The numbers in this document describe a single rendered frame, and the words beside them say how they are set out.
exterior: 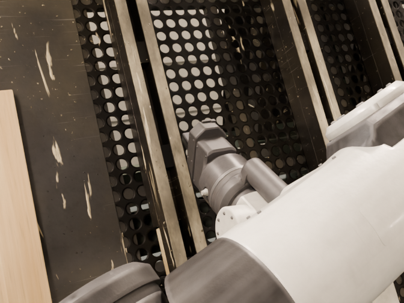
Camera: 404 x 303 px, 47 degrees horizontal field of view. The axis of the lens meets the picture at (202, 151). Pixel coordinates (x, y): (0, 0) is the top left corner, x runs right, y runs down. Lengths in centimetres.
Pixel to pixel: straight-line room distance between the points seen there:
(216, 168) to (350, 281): 41
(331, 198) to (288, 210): 3
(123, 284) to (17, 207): 51
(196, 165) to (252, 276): 49
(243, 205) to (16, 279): 35
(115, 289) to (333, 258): 12
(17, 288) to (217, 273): 51
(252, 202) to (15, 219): 36
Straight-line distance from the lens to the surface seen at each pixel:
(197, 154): 72
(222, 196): 63
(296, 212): 28
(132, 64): 79
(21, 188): 75
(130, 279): 25
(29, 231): 74
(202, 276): 26
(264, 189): 59
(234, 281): 26
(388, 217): 30
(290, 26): 97
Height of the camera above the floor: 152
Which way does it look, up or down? 20 degrees down
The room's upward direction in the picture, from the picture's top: straight up
